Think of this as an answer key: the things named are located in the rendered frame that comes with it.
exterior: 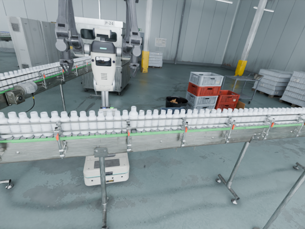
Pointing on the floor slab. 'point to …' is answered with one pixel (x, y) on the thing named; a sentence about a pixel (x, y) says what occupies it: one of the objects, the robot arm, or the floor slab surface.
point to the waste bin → (175, 102)
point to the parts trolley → (243, 85)
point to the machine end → (87, 25)
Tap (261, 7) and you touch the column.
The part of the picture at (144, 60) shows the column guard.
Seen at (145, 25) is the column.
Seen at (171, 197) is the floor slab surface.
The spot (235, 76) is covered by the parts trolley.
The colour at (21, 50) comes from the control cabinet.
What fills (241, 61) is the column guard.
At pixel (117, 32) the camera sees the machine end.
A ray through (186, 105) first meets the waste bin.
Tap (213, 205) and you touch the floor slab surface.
